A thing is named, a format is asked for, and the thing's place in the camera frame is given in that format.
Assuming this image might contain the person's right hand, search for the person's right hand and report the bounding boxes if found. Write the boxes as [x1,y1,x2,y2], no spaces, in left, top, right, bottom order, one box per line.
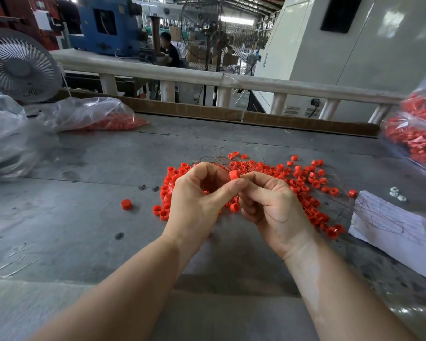
[238,171,317,261]

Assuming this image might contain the person's left hand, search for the person's left hand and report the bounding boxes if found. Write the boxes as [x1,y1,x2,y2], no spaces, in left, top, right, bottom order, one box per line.
[161,162,251,259]

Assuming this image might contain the pile of red plastic rings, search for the pile of red plastic rings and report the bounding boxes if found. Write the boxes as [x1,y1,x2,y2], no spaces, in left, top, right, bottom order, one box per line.
[152,150,359,241]

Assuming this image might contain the bundle of thin metal wires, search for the bundle of thin metal wires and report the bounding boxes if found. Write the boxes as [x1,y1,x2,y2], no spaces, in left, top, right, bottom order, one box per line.
[193,153,285,210]

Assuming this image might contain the person's left forearm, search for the person's left forearm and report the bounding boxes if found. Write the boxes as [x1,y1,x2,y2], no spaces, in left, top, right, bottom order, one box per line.
[30,236,189,341]

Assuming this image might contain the person's right forearm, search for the person's right forearm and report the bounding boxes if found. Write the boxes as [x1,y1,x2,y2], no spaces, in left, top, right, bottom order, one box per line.
[283,241,421,341]

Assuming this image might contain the brown wooden board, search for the brown wooden board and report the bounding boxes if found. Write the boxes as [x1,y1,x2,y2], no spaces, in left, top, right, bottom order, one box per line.
[54,89,381,138]

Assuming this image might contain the white paper sheet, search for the white paper sheet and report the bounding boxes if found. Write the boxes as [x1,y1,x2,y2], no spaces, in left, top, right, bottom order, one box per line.
[348,191,426,286]

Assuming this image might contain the white metal railing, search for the white metal railing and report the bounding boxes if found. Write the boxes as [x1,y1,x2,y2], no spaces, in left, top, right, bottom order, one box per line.
[51,48,407,125]

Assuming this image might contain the clear bag with red pieces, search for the clear bag with red pieces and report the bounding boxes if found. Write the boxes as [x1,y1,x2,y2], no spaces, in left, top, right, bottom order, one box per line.
[38,96,149,132]

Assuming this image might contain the large clear bag red pieces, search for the large clear bag red pieces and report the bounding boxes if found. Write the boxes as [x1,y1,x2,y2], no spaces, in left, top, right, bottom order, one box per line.
[380,60,426,173]

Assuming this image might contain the blue industrial machine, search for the blue industrial machine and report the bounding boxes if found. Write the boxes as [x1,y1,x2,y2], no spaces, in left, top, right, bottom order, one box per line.
[71,0,148,57]

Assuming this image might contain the large grey machine cabinet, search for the large grey machine cabinet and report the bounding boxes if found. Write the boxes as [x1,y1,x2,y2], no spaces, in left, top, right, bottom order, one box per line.
[253,0,426,124]

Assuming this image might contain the crumpled clear plastic bag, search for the crumpled clear plastic bag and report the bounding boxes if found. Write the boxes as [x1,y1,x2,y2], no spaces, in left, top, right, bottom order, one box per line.
[0,86,41,180]

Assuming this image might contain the white desk fan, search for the white desk fan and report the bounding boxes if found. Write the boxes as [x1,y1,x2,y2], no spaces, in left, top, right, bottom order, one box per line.
[0,28,64,104]

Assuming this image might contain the red industrial machine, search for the red industrial machine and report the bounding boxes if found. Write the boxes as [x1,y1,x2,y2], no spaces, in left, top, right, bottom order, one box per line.
[0,0,65,51]

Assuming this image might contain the black pedestal fan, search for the black pedestal fan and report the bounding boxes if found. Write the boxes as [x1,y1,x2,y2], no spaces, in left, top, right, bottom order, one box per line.
[206,30,231,108]

